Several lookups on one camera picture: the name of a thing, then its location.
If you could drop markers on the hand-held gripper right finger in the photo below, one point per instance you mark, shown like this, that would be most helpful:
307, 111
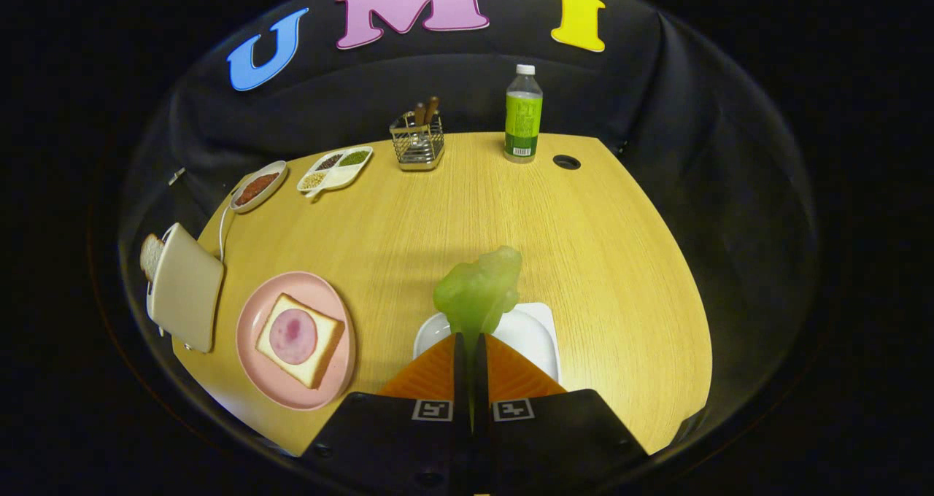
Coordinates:
480, 379

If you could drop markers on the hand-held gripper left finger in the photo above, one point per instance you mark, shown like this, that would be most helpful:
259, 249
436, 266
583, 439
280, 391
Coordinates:
460, 379

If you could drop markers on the green lettuce leaf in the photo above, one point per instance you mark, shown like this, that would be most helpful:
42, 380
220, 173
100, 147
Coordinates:
478, 292

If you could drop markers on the bread slice with brown crust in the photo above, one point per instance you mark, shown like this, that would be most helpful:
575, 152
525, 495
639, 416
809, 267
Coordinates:
151, 255

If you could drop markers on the white square plate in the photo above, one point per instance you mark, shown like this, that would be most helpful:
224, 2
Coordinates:
529, 335

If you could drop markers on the square toast slice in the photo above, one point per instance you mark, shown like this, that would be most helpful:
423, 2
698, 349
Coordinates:
321, 361

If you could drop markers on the pink ham slice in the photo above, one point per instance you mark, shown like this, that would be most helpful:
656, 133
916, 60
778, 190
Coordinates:
293, 335

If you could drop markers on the pink plate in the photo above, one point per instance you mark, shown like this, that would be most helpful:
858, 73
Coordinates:
252, 357

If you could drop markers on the white divided dish with beans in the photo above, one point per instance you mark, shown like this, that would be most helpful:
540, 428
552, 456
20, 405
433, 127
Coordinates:
339, 179

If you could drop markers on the clear bottle with green label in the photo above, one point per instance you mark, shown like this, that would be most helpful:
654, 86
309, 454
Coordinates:
523, 124

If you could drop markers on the round white plate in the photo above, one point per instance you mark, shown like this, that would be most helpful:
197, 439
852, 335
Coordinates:
280, 168

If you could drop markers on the brown meat piece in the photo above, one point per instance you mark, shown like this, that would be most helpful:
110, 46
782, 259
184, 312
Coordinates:
255, 188

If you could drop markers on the white toaster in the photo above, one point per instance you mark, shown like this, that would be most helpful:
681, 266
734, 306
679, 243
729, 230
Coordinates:
186, 288

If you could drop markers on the black backdrop cloth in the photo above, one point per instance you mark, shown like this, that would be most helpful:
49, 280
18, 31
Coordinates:
452, 80

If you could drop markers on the white clip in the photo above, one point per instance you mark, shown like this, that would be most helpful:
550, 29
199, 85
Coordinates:
176, 176

